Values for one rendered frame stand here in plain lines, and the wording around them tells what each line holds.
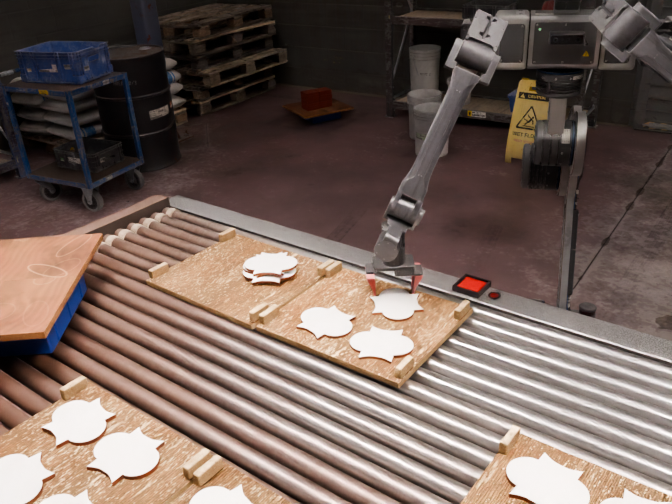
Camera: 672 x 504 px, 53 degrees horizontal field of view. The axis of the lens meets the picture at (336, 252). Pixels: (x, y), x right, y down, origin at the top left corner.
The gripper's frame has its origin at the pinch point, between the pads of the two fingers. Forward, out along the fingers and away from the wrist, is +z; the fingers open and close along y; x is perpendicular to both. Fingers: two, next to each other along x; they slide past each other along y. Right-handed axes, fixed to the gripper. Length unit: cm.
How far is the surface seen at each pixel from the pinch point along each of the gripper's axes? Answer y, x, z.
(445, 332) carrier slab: 10.3, -18.1, 0.7
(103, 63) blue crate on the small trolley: -164, 322, 5
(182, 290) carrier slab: -56, 9, 1
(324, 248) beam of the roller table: -17.7, 32.7, 3.5
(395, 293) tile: 0.4, -0.6, 0.1
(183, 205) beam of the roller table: -67, 72, 4
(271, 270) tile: -32.0, 11.0, -2.2
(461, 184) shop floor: 78, 296, 98
